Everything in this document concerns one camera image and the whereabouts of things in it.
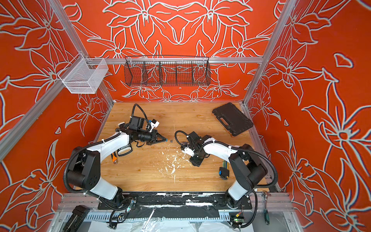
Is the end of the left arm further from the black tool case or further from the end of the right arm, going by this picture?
the black tool case

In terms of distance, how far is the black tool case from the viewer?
3.25ft

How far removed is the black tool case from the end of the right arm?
34 centimetres

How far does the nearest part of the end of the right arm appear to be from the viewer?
63 centimetres
